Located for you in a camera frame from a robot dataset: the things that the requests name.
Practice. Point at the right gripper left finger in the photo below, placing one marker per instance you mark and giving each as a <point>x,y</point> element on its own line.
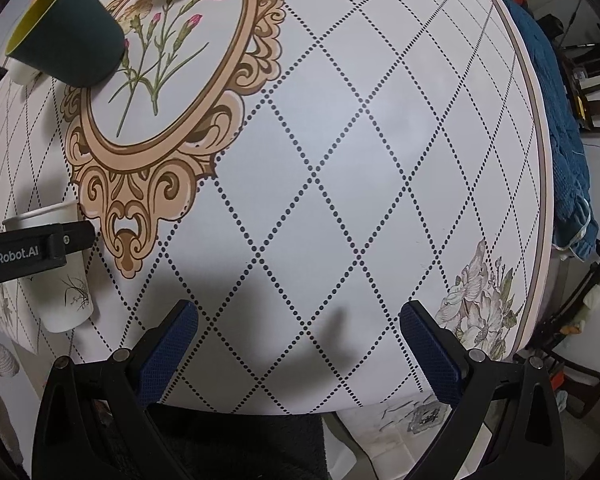
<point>93,423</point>

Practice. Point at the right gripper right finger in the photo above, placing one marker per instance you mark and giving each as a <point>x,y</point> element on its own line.
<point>527,442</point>

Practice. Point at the white paper cup with sketch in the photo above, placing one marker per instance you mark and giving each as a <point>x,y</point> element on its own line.
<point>59,297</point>

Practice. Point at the plain white paper cup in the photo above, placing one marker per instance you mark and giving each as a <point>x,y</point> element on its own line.
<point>20,73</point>

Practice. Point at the dark green yellow-lined cup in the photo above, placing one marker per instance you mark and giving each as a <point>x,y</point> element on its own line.
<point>75,41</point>

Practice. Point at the blue quilted blanket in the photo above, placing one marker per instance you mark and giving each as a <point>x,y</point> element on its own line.
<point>575,227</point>

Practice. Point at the floral diamond pattern tablecloth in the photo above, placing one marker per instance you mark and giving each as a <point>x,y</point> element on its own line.
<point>299,169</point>

